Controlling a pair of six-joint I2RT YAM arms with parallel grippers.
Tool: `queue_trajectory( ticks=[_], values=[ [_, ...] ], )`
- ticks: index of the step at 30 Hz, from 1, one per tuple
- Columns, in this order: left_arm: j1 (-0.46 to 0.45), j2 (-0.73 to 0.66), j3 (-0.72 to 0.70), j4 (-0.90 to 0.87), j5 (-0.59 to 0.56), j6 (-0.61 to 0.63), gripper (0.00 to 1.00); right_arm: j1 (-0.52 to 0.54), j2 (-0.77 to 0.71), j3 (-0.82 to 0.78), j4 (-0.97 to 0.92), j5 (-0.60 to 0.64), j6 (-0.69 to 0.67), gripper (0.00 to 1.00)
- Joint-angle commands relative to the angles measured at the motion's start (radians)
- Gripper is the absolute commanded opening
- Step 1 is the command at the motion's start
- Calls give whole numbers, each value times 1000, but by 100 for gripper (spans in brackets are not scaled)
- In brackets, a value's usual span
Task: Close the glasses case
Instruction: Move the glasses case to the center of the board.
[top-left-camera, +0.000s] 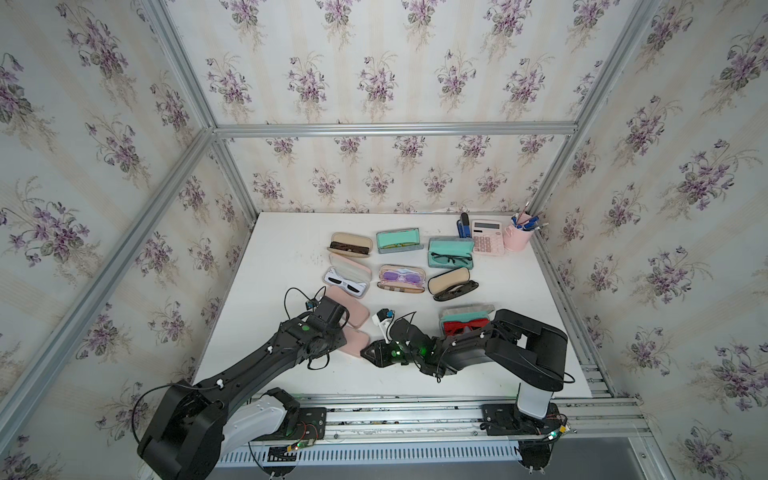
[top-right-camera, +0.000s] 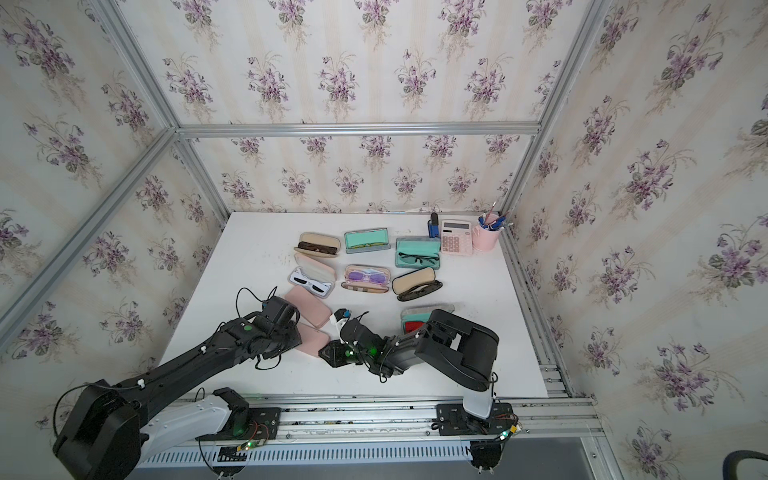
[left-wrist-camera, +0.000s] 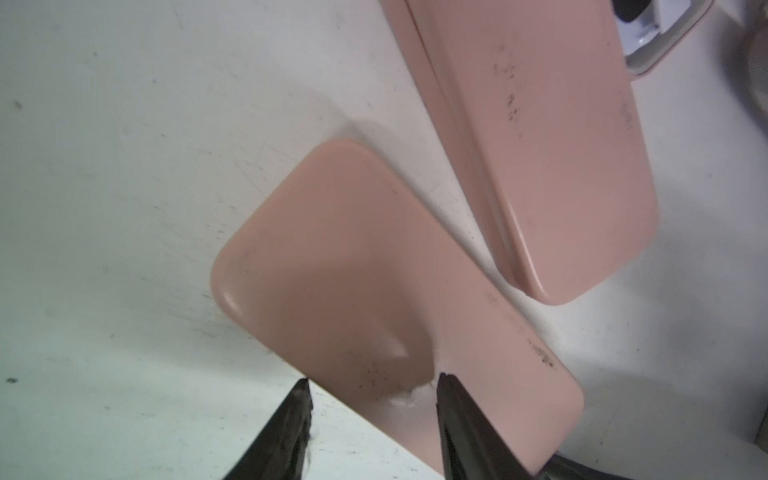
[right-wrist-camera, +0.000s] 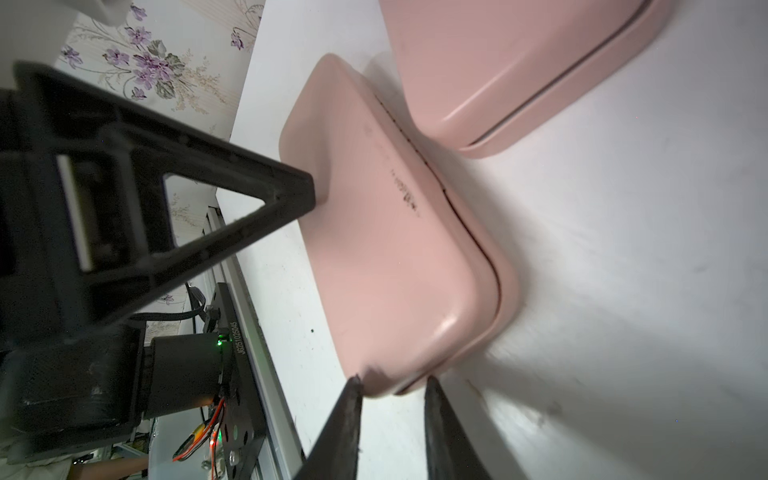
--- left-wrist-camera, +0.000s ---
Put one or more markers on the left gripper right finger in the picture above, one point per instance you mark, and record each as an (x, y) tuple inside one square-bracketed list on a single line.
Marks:
[(471, 447)]

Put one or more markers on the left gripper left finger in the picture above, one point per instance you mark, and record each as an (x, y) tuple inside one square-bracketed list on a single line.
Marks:
[(278, 451)]

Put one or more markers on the pink case white sunglasses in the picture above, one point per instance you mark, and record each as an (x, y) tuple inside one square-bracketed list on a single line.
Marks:
[(646, 58)]

